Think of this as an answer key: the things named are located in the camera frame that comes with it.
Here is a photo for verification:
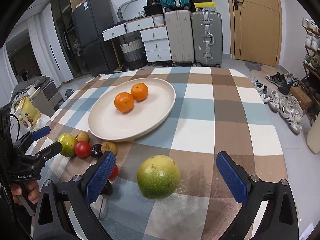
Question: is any front orange mandarin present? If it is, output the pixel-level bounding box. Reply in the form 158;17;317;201
114;92;135;113

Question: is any black refrigerator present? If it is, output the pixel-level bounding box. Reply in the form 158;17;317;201
72;0;119;76

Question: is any white drawer cabinet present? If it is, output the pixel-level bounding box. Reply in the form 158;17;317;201
140;26;171;63

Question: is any orange mandarin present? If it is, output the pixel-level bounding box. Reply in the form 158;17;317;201
130;83;149;101
114;92;135;113

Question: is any woven laundry basket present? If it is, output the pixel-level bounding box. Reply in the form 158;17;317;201
120;37;147;70

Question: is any large yellow-green passion fruit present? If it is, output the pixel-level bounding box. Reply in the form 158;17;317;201
137;155;181;200

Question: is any beige suitcase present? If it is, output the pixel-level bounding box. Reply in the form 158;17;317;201
164;10;195;64

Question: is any checkered tablecloth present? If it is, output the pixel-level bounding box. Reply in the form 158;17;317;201
33;67;287;239

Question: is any small green passion fruit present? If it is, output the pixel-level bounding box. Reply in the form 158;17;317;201
57;133;78;158

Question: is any red cherry tomato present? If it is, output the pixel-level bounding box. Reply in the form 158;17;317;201
74;141;91;158
108;165;119;181

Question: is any rear orange mandarin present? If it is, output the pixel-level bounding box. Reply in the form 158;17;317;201
130;83;149;101

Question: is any person's left hand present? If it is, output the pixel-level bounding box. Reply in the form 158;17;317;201
10;180;41;205

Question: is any white desk drawer unit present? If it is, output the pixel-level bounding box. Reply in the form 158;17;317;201
102;14;164;41

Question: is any wooden door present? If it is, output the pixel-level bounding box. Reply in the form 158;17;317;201
228;0;282;68

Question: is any white striped sneaker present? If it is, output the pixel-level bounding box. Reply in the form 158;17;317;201
280;105;302;135

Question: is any grey aluminium suitcase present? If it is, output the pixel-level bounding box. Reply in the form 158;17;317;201
191;11;223;68

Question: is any brown longan fruit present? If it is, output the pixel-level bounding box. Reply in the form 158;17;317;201
76;131;90;142
101;141;118;156

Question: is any dark cherry with stem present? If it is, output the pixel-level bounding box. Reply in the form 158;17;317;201
98;180;113;220

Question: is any wooden shoe rack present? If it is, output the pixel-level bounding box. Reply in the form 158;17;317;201
300;18;320;124

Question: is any cream oval plate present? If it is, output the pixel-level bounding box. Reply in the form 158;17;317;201
88;77;176;142

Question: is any black yellow box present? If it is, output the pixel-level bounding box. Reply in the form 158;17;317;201
194;2;216;11

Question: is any yellow snack bag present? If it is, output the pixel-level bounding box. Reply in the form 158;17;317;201
15;97;41;130

